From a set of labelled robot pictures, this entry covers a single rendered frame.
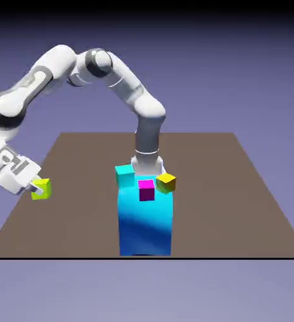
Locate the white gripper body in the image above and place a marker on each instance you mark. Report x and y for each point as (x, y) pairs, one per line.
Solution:
(15, 177)

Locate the small yellow cube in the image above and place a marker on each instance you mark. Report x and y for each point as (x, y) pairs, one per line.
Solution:
(166, 182)

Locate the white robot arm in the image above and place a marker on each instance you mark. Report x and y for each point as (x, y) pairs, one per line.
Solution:
(127, 83)

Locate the small magenta cube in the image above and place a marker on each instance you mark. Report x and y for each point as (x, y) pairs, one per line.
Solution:
(146, 190)

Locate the large blue box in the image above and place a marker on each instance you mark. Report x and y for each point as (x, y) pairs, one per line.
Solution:
(145, 221)

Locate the small lime green cube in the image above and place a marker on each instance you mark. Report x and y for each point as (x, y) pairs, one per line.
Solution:
(43, 189)

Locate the small cyan cube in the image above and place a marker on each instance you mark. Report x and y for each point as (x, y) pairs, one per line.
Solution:
(125, 176)

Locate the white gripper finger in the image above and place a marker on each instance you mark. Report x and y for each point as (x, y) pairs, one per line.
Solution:
(37, 190)

